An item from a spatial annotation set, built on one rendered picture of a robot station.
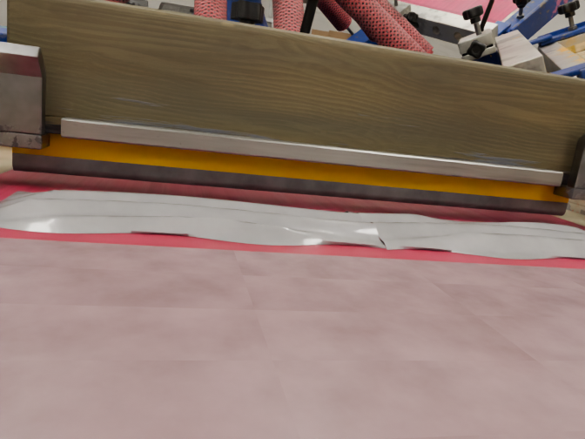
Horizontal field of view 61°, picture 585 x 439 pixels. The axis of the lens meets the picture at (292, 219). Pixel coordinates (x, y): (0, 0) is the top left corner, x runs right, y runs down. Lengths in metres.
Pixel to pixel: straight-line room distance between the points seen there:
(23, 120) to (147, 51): 0.08
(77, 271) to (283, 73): 0.18
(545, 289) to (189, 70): 0.22
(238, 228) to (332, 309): 0.08
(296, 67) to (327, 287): 0.17
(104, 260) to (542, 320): 0.15
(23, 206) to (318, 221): 0.13
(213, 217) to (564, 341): 0.15
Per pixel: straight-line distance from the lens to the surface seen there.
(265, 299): 0.16
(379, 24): 0.97
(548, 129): 0.40
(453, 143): 0.35
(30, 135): 0.30
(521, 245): 0.29
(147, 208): 0.24
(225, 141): 0.29
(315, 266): 0.20
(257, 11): 0.61
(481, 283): 0.22
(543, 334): 0.18
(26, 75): 0.30
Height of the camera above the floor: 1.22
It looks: 27 degrees down
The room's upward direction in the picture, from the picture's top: 11 degrees clockwise
